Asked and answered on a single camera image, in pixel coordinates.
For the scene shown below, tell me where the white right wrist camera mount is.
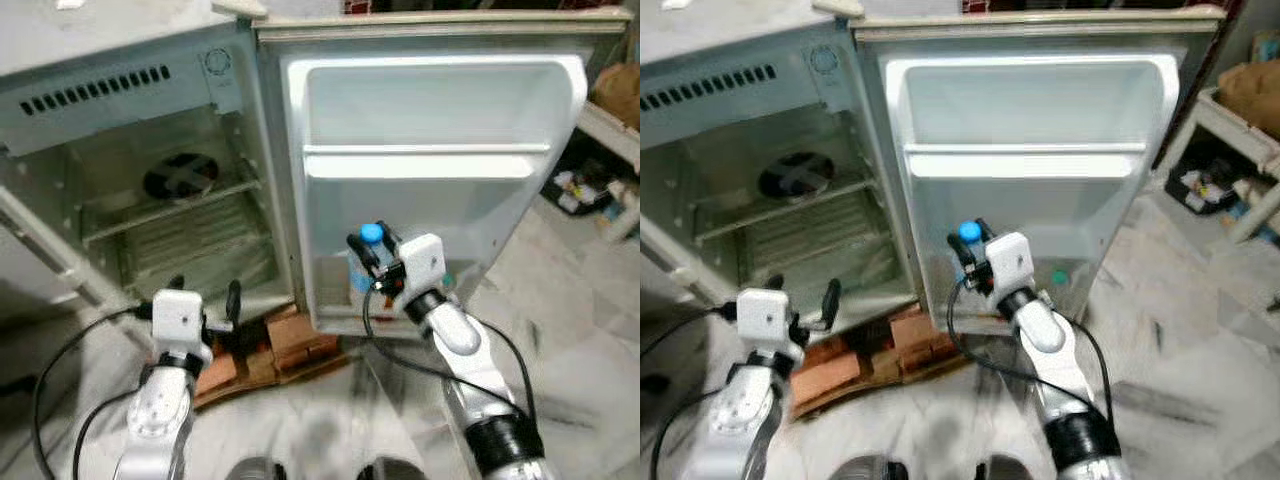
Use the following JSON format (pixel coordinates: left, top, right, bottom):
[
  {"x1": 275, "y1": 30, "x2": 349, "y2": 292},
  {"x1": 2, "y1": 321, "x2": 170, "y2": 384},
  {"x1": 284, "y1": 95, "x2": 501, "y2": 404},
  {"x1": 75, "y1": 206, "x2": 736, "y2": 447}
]
[
  {"x1": 398, "y1": 234, "x2": 448, "y2": 300},
  {"x1": 989, "y1": 231, "x2": 1037, "y2": 297}
]

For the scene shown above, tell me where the clear bottle blue cap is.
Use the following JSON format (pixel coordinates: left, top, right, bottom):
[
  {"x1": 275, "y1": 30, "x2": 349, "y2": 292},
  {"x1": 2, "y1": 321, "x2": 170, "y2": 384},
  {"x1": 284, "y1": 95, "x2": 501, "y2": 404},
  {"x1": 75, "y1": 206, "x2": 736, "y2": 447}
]
[
  {"x1": 348, "y1": 222, "x2": 391, "y2": 297},
  {"x1": 950, "y1": 220, "x2": 987, "y2": 292}
]

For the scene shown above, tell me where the short black left arm cable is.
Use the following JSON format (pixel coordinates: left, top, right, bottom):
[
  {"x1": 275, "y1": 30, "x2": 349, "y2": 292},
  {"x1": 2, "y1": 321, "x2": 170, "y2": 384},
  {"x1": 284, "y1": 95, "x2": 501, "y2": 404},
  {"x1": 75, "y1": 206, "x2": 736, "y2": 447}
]
[
  {"x1": 72, "y1": 384, "x2": 153, "y2": 480},
  {"x1": 650, "y1": 382, "x2": 737, "y2": 480}
]

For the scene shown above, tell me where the white fridge shelf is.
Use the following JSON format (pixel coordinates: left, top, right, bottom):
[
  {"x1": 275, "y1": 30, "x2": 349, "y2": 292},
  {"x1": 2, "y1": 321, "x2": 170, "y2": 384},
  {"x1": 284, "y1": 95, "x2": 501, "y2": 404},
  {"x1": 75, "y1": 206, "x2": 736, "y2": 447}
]
[
  {"x1": 80, "y1": 180, "x2": 267, "y2": 247},
  {"x1": 690, "y1": 178, "x2": 872, "y2": 247}
]

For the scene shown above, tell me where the grey robot left leg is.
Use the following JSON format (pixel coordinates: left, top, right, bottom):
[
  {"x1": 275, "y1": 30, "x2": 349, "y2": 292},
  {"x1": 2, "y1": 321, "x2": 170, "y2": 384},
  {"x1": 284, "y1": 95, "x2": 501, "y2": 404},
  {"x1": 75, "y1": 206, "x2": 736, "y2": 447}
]
[
  {"x1": 835, "y1": 458, "x2": 907, "y2": 480},
  {"x1": 228, "y1": 458, "x2": 287, "y2": 480}
]

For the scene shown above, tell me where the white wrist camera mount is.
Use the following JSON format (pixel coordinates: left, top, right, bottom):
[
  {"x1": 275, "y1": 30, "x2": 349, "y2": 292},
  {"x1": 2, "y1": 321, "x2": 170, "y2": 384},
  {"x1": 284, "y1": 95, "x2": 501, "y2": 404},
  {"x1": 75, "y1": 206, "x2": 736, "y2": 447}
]
[
  {"x1": 989, "y1": 231, "x2": 1037, "y2": 297},
  {"x1": 398, "y1": 234, "x2": 448, "y2": 300},
  {"x1": 737, "y1": 287, "x2": 792, "y2": 352},
  {"x1": 151, "y1": 289, "x2": 205, "y2": 354}
]

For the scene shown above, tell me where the black round fan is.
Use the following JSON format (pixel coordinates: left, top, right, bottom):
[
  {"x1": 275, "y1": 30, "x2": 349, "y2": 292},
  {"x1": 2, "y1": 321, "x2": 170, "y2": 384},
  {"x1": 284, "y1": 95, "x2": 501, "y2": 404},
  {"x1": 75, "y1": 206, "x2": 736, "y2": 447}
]
[
  {"x1": 143, "y1": 153, "x2": 221, "y2": 202},
  {"x1": 758, "y1": 152, "x2": 837, "y2": 200}
]

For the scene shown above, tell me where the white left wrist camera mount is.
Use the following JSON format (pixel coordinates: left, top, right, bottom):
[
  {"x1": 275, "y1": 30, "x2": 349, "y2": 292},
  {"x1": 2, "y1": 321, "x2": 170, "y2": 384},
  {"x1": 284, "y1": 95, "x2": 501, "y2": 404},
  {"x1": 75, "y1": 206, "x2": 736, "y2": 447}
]
[
  {"x1": 151, "y1": 289, "x2": 205, "y2": 354},
  {"x1": 737, "y1": 287, "x2": 792, "y2": 352}
]

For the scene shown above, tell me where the orange brick wooden platform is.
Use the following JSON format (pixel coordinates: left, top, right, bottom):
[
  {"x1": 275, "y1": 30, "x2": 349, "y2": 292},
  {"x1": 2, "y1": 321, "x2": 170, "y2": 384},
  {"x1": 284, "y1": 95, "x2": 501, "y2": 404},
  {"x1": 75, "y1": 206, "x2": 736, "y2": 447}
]
[
  {"x1": 195, "y1": 305, "x2": 347, "y2": 407},
  {"x1": 790, "y1": 305, "x2": 952, "y2": 417}
]

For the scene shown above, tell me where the white door shelf rail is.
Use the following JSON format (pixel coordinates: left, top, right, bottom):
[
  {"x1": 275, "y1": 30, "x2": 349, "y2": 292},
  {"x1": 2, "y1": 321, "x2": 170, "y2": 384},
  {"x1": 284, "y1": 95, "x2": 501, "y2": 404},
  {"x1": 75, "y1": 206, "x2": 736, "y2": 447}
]
[
  {"x1": 903, "y1": 142, "x2": 1149, "y2": 183},
  {"x1": 302, "y1": 143, "x2": 554, "y2": 183}
]

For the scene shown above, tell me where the white shelf rack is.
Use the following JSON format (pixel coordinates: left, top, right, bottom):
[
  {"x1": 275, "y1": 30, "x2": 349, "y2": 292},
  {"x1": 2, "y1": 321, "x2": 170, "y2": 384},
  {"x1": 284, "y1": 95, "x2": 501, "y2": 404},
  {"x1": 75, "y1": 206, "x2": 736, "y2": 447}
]
[
  {"x1": 540, "y1": 95, "x2": 641, "y2": 242},
  {"x1": 1165, "y1": 88, "x2": 1280, "y2": 247}
]

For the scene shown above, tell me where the brown bag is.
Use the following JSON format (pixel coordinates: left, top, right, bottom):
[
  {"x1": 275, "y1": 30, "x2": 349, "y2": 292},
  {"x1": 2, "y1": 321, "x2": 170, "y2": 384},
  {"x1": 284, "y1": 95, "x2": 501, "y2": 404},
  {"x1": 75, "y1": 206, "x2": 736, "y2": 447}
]
[
  {"x1": 592, "y1": 62, "x2": 641, "y2": 129},
  {"x1": 1215, "y1": 60, "x2": 1280, "y2": 141}
]

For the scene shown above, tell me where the silver fridge door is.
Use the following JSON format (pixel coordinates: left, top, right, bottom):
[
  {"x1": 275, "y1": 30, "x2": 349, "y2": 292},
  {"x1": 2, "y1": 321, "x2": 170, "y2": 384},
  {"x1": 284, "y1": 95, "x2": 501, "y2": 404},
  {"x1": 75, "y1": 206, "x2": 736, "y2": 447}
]
[
  {"x1": 255, "y1": 8, "x2": 636, "y2": 339},
  {"x1": 852, "y1": 5, "x2": 1229, "y2": 337}
]

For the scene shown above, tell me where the long black left arm cable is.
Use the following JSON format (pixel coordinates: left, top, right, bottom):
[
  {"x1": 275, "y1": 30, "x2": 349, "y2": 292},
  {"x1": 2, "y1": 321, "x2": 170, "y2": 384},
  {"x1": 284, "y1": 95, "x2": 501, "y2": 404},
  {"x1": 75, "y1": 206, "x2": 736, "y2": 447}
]
[
  {"x1": 640, "y1": 305, "x2": 742, "y2": 359},
  {"x1": 33, "y1": 303, "x2": 157, "y2": 480}
]

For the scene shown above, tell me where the black box with items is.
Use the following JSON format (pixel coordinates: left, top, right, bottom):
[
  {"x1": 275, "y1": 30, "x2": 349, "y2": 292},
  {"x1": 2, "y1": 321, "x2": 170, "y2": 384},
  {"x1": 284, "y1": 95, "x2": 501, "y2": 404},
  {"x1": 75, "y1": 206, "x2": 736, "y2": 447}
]
[
  {"x1": 1165, "y1": 165, "x2": 1246, "y2": 217},
  {"x1": 543, "y1": 170, "x2": 619, "y2": 217}
]

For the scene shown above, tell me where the small silver fridge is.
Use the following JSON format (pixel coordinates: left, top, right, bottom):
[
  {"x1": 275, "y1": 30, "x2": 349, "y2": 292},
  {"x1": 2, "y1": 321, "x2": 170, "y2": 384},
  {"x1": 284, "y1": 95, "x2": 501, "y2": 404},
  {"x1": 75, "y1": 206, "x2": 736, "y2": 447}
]
[
  {"x1": 640, "y1": 0, "x2": 906, "y2": 336},
  {"x1": 0, "y1": 0, "x2": 301, "y2": 336}
]

